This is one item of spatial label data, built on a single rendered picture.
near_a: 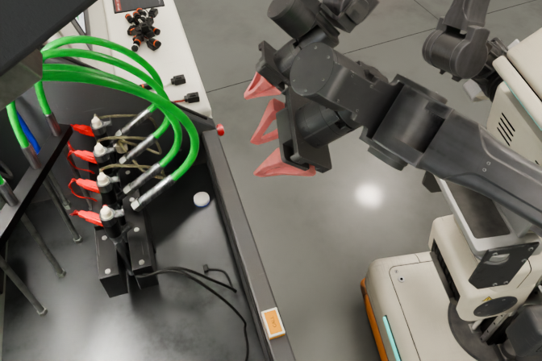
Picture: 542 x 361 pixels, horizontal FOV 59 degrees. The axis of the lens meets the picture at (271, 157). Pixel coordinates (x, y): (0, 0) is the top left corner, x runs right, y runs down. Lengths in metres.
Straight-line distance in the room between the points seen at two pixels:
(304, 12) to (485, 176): 0.44
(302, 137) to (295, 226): 1.61
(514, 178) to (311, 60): 0.22
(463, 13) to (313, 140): 0.51
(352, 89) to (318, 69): 0.04
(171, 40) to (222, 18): 1.96
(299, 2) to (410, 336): 1.20
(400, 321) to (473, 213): 0.77
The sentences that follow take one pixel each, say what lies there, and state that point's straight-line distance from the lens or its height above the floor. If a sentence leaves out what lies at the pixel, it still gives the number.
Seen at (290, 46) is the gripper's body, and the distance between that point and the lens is 0.84.
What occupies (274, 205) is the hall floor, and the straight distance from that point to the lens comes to 2.23.
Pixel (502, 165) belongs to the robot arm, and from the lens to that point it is 0.47.
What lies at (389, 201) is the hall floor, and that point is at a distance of 2.31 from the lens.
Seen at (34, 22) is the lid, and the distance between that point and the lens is 0.22.
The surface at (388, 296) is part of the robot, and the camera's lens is 1.74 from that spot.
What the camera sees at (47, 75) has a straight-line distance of 0.68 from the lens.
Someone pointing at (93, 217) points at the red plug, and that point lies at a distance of 0.94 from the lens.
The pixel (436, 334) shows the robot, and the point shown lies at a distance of 1.72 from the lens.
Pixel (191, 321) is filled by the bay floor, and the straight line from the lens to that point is 1.07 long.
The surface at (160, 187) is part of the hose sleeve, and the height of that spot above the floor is 1.15.
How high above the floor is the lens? 1.80
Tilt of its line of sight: 48 degrees down
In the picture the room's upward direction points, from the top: straight up
